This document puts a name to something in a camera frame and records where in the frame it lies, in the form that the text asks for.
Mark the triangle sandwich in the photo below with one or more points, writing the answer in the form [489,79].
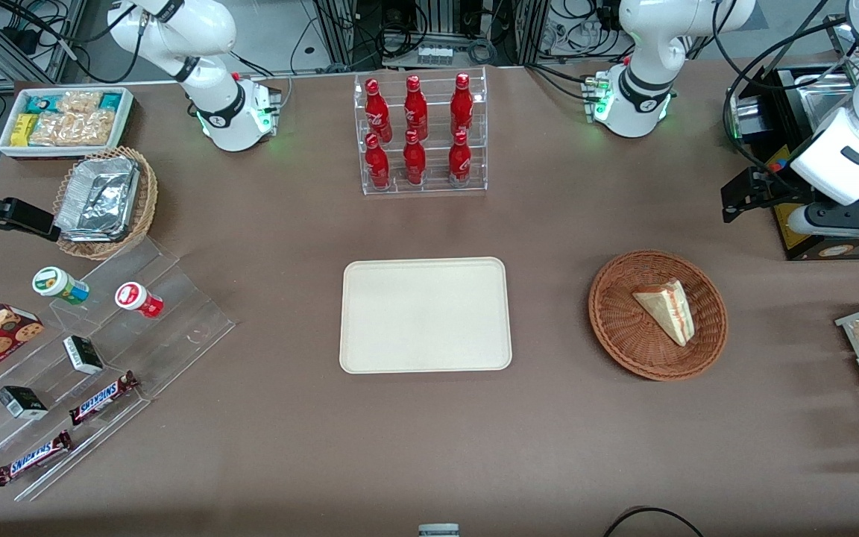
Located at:
[668,309]

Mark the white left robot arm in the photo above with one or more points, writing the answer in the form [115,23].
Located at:
[646,45]

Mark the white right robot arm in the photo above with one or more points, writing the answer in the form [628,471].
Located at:
[206,30]

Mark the light wicker basket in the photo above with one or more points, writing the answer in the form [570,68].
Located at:
[144,209]

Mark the brown wicker basket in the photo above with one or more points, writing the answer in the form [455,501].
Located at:
[623,335]

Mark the beige plastic tray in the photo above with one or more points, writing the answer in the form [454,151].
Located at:
[422,313]

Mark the green lid snack cup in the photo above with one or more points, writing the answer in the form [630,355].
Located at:
[57,285]

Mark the white rectangular snack box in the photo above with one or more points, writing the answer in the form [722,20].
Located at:
[64,152]

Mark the stacked aluminium foil containers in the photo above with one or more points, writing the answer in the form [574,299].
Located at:
[98,198]

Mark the steel warmer pan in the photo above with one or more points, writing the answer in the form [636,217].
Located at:
[828,101]

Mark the yellow snack packet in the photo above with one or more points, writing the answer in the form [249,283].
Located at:
[23,130]

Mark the large clear cracker bag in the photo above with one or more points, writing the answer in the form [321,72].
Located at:
[71,128]

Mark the black hot food warmer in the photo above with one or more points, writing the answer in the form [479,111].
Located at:
[787,86]

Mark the teal snack packet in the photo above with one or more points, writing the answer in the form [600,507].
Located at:
[110,101]
[42,103]

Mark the small clear cracker bag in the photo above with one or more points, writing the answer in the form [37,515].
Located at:
[79,102]

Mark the red lid snack cup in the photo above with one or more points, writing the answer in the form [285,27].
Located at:
[137,298]

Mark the small black white box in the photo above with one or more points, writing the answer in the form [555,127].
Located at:
[23,403]
[83,355]

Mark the clear acrylic stepped display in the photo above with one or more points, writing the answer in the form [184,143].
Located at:
[176,328]

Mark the Snickers chocolate bar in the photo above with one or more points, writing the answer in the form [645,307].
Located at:
[101,399]
[33,459]

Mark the red cola bottle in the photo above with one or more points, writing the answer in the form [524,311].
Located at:
[415,106]
[377,162]
[460,158]
[414,159]
[376,108]
[461,103]

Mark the clear acrylic bottle rack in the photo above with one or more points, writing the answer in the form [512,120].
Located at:
[435,176]

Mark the white power strip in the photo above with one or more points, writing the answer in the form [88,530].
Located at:
[435,54]

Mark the grey device edge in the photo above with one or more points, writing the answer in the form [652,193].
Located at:
[438,531]

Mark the aluminium profile frame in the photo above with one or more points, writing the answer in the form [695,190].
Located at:
[71,22]

